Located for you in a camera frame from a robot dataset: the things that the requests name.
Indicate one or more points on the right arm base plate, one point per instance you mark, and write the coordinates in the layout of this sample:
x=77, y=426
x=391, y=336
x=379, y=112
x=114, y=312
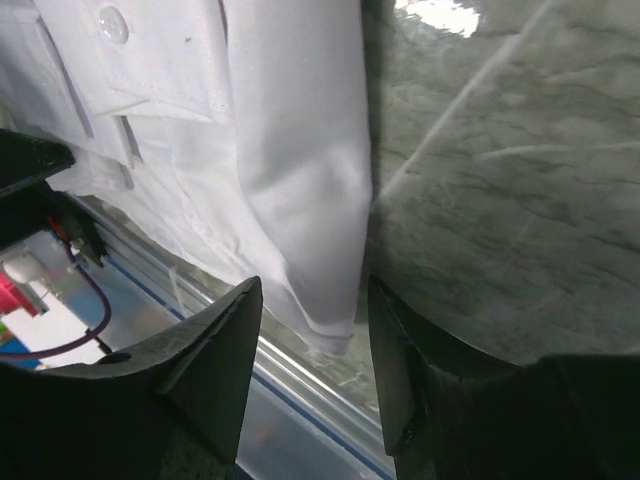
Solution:
x=29, y=204

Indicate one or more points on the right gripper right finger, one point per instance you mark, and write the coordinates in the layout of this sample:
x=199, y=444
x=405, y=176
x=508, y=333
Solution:
x=451, y=411

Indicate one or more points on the white long sleeve shirt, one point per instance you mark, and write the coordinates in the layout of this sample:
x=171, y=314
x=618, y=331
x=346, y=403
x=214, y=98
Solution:
x=232, y=133

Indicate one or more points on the aluminium mounting rail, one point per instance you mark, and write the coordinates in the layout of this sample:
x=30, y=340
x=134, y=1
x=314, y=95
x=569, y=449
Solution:
x=309, y=416

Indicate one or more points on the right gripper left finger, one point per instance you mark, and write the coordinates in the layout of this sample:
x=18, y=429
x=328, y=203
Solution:
x=169, y=407

